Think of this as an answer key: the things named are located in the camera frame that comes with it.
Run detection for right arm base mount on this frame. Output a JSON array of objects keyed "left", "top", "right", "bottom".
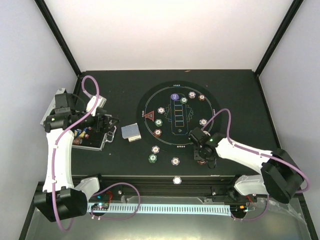
[{"left": 211, "top": 185, "right": 258, "bottom": 219}]

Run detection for red poker chip stack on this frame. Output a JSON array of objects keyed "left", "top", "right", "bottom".
[{"left": 197, "top": 161, "right": 207, "bottom": 165}]

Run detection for chips inside case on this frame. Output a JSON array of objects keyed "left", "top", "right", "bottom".
[{"left": 72, "top": 127, "right": 91, "bottom": 146}]

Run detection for red triangular dealer button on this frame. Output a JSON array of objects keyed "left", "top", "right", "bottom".
[{"left": 143, "top": 110, "right": 155, "bottom": 122}]

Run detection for white slotted cable duct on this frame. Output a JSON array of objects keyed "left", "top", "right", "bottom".
[{"left": 87, "top": 202, "right": 231, "bottom": 217}]

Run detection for blue playing card deck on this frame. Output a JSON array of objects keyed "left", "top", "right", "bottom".
[{"left": 121, "top": 123, "right": 140, "bottom": 139}]

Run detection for purple cable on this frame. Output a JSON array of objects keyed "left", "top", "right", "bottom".
[
  {"left": 203, "top": 108, "right": 312, "bottom": 222},
  {"left": 51, "top": 75, "right": 141, "bottom": 232}
]

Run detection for aluminium poker chip case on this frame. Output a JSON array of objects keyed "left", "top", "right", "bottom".
[{"left": 72, "top": 124, "right": 117, "bottom": 151}]

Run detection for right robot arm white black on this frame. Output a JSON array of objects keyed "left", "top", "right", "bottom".
[{"left": 188, "top": 127, "right": 305, "bottom": 204}]

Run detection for round black poker mat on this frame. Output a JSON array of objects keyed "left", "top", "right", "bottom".
[{"left": 136, "top": 81, "right": 222, "bottom": 154}]

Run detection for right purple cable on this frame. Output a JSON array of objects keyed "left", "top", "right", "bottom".
[{"left": 203, "top": 108, "right": 312, "bottom": 222}]

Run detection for blue poker chip stack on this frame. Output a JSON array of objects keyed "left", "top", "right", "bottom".
[{"left": 171, "top": 157, "right": 180, "bottom": 166}]

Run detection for white chip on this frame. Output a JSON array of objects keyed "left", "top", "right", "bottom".
[{"left": 172, "top": 176, "right": 182, "bottom": 185}]

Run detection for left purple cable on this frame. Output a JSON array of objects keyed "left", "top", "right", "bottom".
[{"left": 51, "top": 75, "right": 141, "bottom": 232}]

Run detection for white card box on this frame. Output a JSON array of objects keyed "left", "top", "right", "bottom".
[{"left": 128, "top": 134, "right": 142, "bottom": 143}]

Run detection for red chip mat top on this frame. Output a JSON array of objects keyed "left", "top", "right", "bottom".
[{"left": 198, "top": 94, "right": 206, "bottom": 101}]

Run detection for green poker chip stack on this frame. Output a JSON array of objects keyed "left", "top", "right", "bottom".
[{"left": 148, "top": 154, "right": 158, "bottom": 164}]

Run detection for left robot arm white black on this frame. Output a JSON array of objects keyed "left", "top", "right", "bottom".
[{"left": 34, "top": 92, "right": 119, "bottom": 222}]

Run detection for purple round blind button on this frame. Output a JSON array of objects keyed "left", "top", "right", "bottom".
[{"left": 170, "top": 93, "right": 180, "bottom": 101}]

